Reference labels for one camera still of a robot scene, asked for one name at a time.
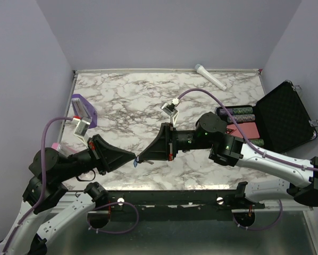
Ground pink metronome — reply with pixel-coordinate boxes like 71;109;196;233
51;143;77;157

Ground black poker chip case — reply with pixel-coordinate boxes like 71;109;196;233
227;81;317;154

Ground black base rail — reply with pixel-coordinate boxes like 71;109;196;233
76;182;266;223

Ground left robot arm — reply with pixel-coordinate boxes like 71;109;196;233
0;135;136;254

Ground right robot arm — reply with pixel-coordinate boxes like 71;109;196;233
133;112;318;208

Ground white microphone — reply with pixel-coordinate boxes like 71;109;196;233
195;64;227;91

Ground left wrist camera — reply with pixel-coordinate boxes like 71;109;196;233
72;116;92;146

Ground pink card deck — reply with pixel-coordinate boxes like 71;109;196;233
227;122;260;139

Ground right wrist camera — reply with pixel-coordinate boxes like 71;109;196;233
161;98;180;127

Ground purple metronome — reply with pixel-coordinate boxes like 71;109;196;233
71;93;98;129

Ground blue key tag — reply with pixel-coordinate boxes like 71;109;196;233
133;157;139;168

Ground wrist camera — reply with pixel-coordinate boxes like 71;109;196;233
72;116;92;146
161;98;180;127

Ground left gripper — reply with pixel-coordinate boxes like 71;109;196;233
57;133;137;182

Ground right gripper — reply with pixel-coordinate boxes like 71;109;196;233
139;123;213;162

